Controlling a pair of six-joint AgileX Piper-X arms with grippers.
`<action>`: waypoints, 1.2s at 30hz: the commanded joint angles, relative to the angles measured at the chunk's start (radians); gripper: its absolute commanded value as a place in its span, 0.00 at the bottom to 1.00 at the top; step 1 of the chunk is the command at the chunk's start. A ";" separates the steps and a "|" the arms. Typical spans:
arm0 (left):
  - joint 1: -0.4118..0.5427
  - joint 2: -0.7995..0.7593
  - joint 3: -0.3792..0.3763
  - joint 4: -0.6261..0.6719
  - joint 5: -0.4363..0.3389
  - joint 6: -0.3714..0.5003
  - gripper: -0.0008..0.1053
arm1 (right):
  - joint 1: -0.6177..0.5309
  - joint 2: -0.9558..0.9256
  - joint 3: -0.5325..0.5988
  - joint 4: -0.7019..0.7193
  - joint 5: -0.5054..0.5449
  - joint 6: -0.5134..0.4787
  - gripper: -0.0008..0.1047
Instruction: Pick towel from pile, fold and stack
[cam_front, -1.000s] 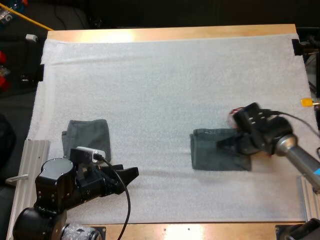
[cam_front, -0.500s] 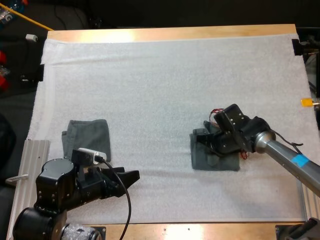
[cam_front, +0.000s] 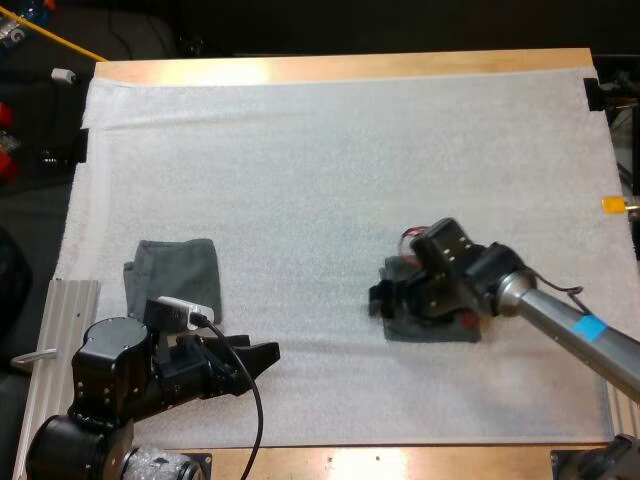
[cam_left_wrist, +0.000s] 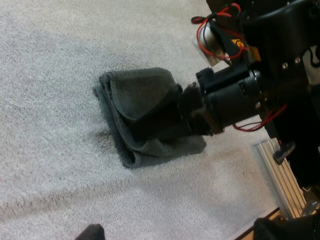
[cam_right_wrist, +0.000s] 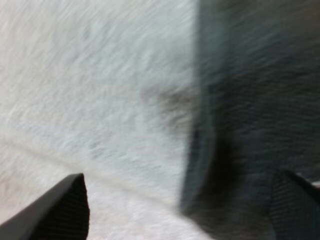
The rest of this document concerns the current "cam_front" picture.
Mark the orange table clip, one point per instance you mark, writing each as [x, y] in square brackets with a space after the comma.
[614, 205]

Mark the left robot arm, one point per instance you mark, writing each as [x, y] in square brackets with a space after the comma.
[107, 362]

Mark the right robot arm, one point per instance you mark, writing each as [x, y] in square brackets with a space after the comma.
[550, 315]

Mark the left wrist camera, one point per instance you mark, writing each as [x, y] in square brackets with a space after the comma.
[177, 311]

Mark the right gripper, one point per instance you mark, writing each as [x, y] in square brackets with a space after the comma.
[435, 300]

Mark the ribbed aluminium rail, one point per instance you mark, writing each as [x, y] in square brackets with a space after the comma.
[60, 320]
[622, 407]

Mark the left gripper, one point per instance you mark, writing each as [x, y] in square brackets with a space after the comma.
[192, 372]

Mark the dark table clamp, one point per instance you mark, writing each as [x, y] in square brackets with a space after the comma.
[594, 95]

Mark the folded grey-green towel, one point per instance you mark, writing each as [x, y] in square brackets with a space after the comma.
[430, 334]
[175, 272]

